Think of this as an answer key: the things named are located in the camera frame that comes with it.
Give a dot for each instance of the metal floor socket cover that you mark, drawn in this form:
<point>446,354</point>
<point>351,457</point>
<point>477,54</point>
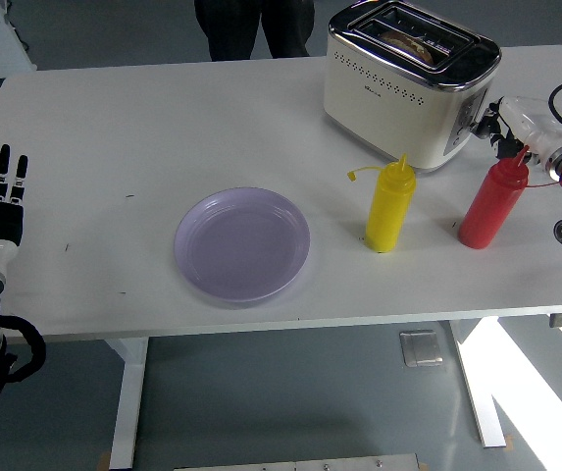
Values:
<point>422,348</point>

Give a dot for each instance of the white table leg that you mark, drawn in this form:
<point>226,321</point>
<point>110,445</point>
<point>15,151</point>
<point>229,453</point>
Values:
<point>126,402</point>
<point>481,397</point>

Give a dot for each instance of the red squeeze bottle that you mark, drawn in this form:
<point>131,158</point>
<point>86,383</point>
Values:
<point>491,211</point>

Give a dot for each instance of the purple plastic plate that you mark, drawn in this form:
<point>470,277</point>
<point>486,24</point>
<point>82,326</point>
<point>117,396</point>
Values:
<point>241,245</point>

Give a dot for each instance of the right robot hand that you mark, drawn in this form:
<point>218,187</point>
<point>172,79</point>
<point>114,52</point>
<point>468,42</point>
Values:
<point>530,120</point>

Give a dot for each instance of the cream two-slot toaster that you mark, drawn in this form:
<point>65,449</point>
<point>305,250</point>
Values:
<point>388,113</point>

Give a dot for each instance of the yellow squeeze bottle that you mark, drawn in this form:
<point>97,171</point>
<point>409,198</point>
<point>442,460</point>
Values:
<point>388,211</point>

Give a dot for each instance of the person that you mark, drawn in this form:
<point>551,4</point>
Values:
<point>231,29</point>

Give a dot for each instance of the slice of bread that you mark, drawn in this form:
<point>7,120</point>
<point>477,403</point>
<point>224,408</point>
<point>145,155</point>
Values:
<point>410,44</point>

